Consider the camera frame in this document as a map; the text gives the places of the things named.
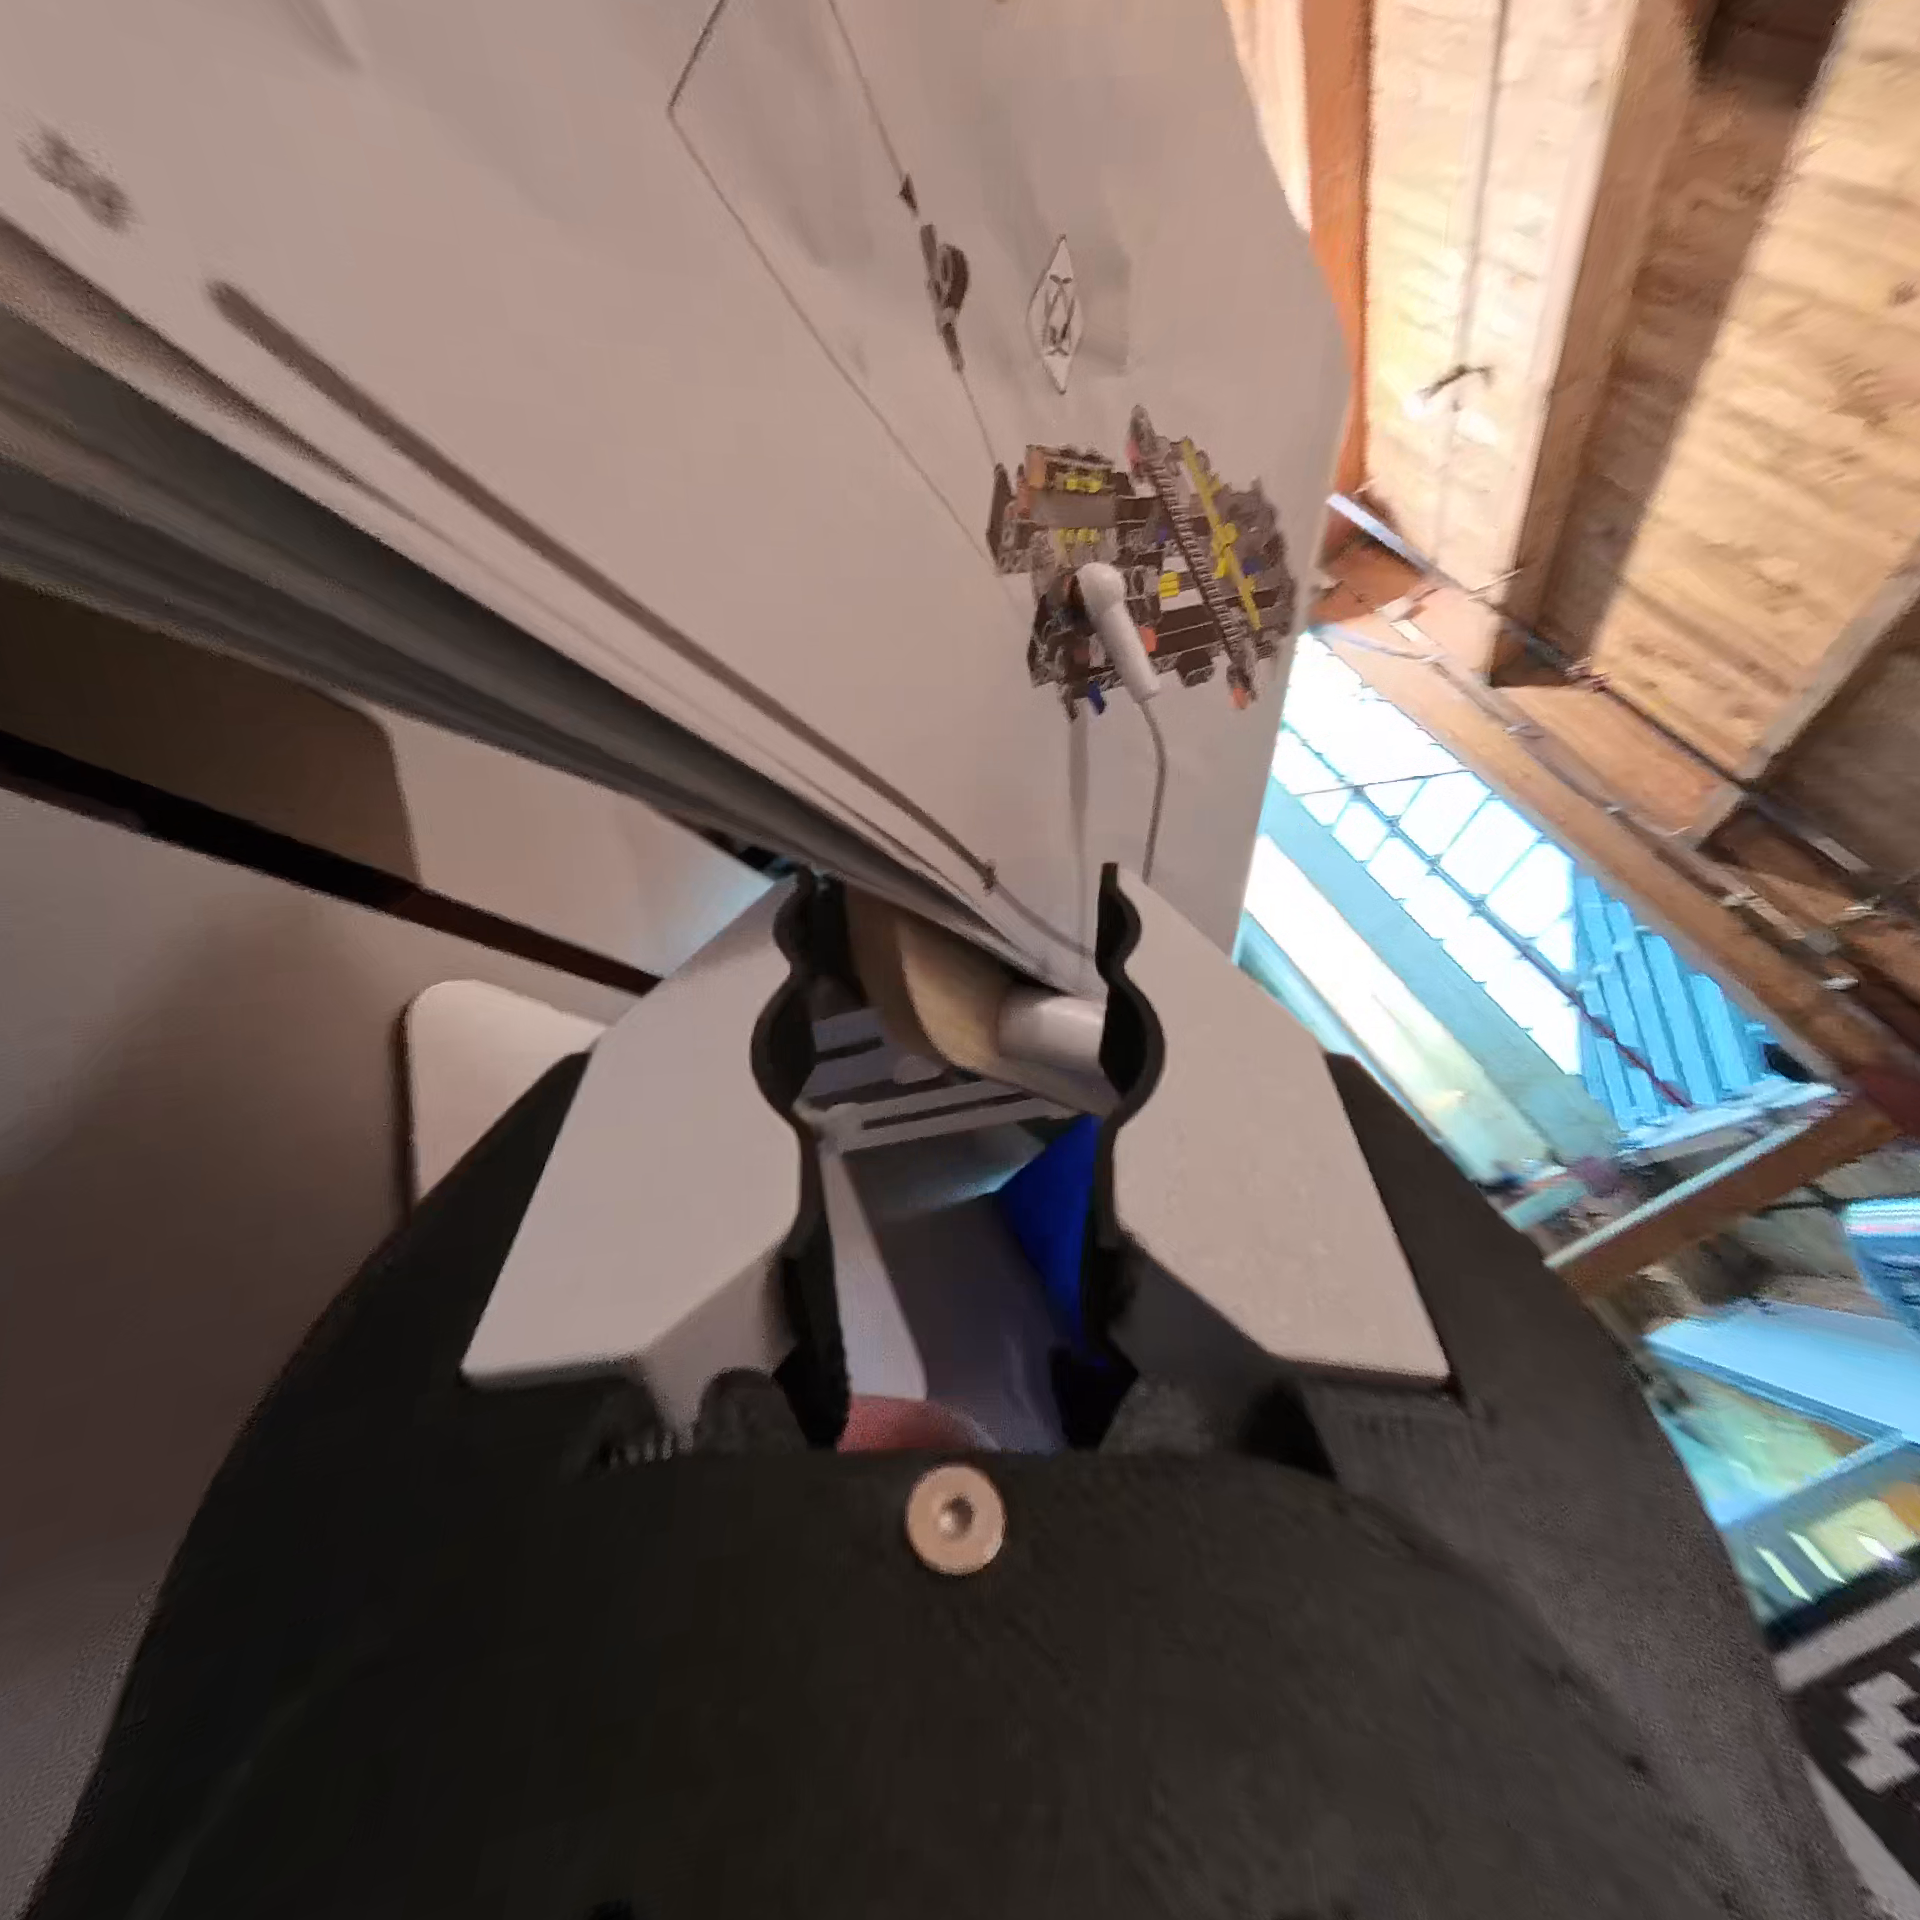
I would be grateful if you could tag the lego instruction booklet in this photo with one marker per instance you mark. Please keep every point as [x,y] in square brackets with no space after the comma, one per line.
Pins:
[600,375]

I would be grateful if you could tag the skylight window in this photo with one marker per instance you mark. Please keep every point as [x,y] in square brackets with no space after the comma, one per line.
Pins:
[1442,886]

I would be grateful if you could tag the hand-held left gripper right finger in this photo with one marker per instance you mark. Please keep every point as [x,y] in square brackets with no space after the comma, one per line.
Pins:
[1260,1184]

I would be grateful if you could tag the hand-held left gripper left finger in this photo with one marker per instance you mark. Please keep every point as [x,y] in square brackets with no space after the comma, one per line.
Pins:
[661,1184]

